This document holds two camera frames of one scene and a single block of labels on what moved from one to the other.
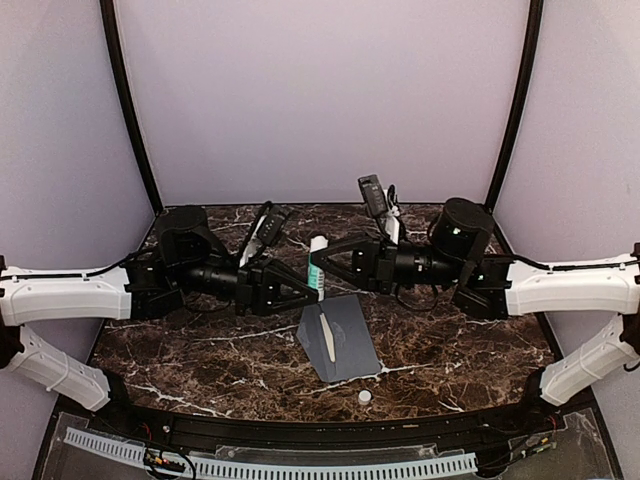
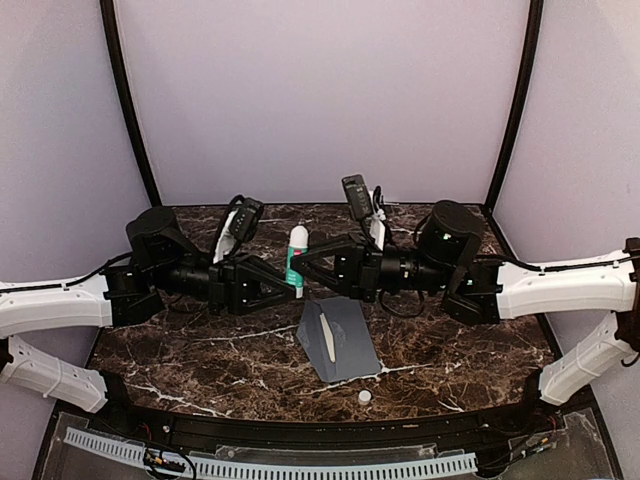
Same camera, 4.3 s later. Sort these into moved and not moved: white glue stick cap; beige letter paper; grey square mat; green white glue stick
Moved: green white glue stick
Not moved: beige letter paper; white glue stick cap; grey square mat
